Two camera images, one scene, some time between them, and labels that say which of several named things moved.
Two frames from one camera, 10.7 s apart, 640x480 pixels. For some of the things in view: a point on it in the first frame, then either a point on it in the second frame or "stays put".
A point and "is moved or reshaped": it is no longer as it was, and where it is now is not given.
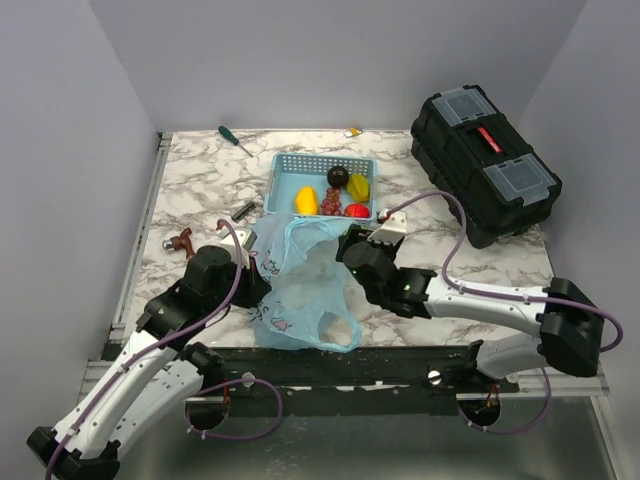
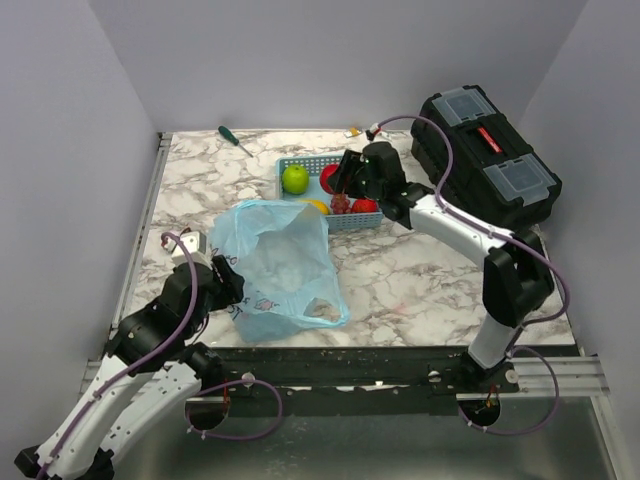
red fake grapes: [331, 205] is moved or reshaped
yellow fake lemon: [306, 200] to [321, 207]
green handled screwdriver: [223, 130] stays put
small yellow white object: [354, 131] stays put
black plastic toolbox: [469, 148] stays put
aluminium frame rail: [116, 329] stays put
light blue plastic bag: [306, 276] is moved or reshaped
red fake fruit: [357, 210] is moved or reshaped
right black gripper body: [359, 235] to [373, 190]
